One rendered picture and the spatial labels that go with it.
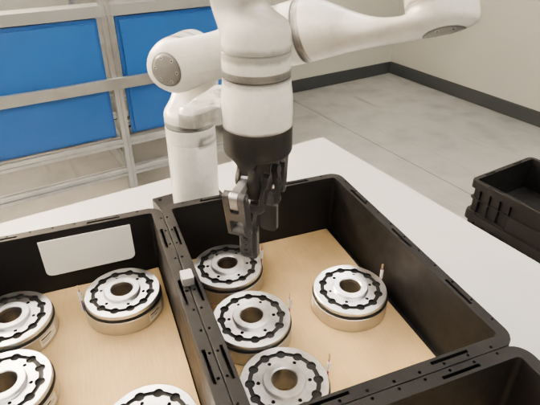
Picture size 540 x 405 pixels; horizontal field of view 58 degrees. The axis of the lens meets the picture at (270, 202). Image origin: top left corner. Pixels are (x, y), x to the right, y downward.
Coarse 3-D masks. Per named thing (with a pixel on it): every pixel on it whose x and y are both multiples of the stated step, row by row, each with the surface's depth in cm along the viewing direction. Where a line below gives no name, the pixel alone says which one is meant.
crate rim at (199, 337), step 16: (64, 224) 69; (80, 224) 69; (96, 224) 69; (160, 224) 69; (0, 240) 66; (16, 240) 66; (160, 240) 66; (176, 256) 63; (176, 272) 60; (176, 288) 58; (192, 304) 55; (192, 320) 53; (192, 336) 51; (208, 352) 49; (208, 368) 49; (208, 384) 46; (224, 384) 46; (224, 400) 45
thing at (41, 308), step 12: (0, 300) 66; (12, 300) 66; (24, 300) 66; (36, 300) 66; (48, 300) 66; (36, 312) 64; (48, 312) 64; (24, 324) 62; (36, 324) 62; (0, 336) 60; (12, 336) 60; (24, 336) 60; (0, 348) 59
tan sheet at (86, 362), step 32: (64, 288) 72; (64, 320) 67; (160, 320) 67; (64, 352) 62; (96, 352) 62; (128, 352) 62; (160, 352) 62; (64, 384) 58; (96, 384) 58; (128, 384) 58; (192, 384) 58
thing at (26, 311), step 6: (0, 306) 64; (6, 306) 64; (12, 306) 64; (18, 306) 64; (24, 306) 64; (0, 312) 63; (24, 312) 63; (30, 312) 64; (18, 318) 62; (24, 318) 62; (0, 324) 61; (6, 324) 61; (12, 324) 61; (18, 324) 61; (0, 330) 61; (6, 330) 61
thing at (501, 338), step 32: (352, 192) 76; (384, 224) 69; (416, 256) 63; (192, 288) 57; (448, 288) 58; (480, 320) 54; (224, 352) 50; (448, 352) 49; (480, 352) 49; (384, 384) 46
